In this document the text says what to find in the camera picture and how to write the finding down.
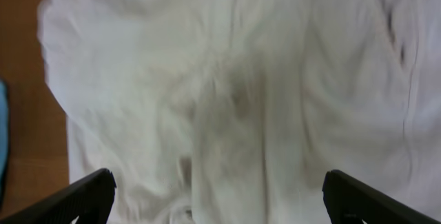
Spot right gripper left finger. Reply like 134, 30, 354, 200
1, 168, 116, 224

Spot beige shorts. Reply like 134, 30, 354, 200
39, 0, 440, 223

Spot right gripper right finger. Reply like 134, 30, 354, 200
322, 170, 440, 224

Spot light blue garment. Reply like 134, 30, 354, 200
0, 81, 9, 204

